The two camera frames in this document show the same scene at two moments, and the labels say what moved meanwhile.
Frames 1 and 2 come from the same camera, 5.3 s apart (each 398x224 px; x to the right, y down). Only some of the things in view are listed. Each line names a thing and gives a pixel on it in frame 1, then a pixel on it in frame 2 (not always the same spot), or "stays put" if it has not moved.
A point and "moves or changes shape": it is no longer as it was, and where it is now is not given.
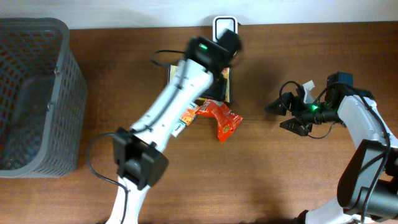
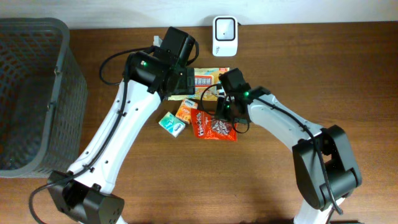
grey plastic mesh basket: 43,99 stays put
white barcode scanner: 221,23 stays put
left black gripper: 216,90 → 182,83
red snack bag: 226,120 moves or changes shape
